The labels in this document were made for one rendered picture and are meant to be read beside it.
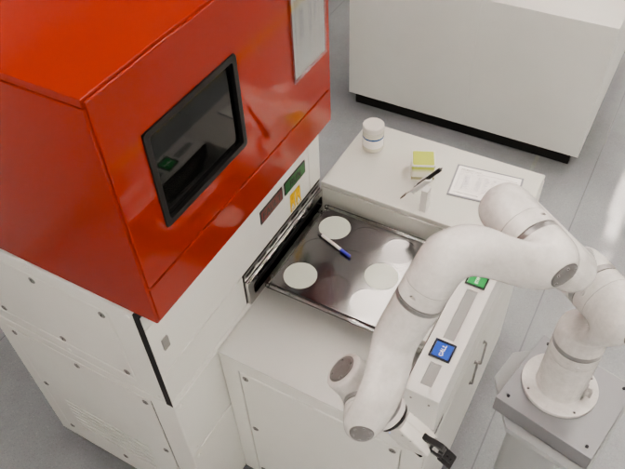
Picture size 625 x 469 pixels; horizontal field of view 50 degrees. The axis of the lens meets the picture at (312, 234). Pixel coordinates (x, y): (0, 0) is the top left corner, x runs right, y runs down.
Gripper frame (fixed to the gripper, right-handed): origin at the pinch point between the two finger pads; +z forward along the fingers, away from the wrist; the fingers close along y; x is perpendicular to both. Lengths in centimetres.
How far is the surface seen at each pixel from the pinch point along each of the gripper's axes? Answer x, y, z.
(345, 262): 39, -55, -17
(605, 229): 165, -97, 109
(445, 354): 25.4, -17.0, 2.0
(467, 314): 39.3, -20.6, 4.0
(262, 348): 4, -58, -21
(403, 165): 79, -60, -17
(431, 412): 11.3, -16.1, 6.7
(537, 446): 20.3, -4.4, 30.6
